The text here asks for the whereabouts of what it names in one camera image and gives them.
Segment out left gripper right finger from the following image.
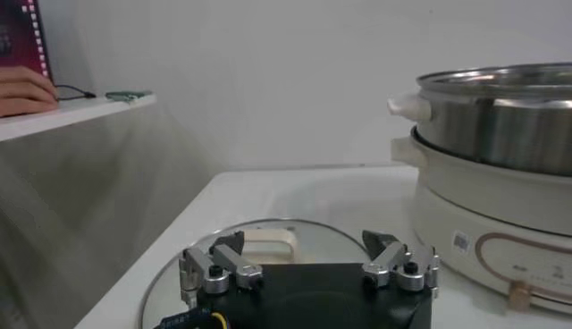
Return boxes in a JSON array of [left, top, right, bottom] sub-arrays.
[[360, 229, 442, 299]]

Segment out green handled scraper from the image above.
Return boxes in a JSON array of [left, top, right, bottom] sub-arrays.
[[105, 89, 154, 103]]

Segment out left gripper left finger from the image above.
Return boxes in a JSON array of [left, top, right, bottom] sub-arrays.
[[178, 230, 265, 309]]

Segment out perforated steel steamer basket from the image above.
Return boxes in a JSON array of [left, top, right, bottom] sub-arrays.
[[387, 62, 572, 178]]

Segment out laptop screen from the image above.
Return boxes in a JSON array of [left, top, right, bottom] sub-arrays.
[[0, 0, 54, 82]]

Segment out white side table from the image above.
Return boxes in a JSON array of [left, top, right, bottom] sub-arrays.
[[0, 93, 157, 143]]

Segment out bare person hand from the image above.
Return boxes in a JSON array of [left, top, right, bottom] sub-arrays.
[[0, 65, 60, 118]]

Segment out thin black looped cable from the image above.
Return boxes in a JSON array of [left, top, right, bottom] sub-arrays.
[[54, 83, 97, 102]]

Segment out round glass pot lid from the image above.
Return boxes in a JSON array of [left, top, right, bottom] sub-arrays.
[[139, 217, 373, 329]]

